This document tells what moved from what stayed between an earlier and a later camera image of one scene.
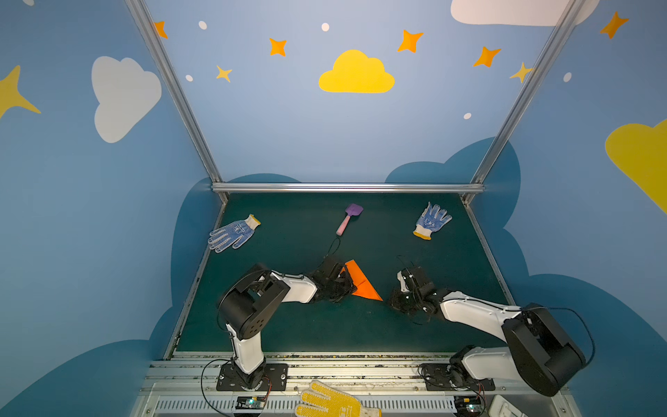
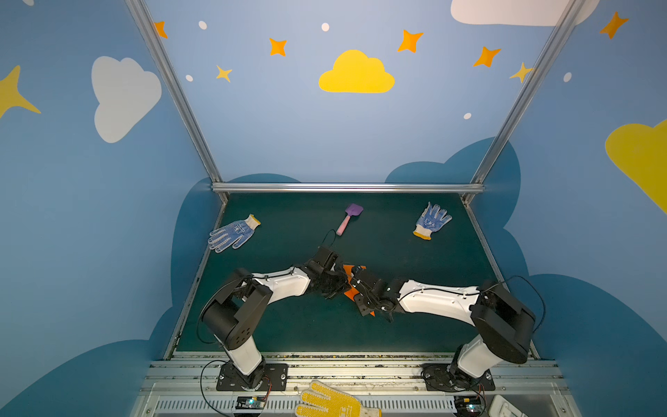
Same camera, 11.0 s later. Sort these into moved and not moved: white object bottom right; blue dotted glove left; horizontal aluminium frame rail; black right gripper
Moved: black right gripper
Not moved: white object bottom right; horizontal aluminium frame rail; blue dotted glove left
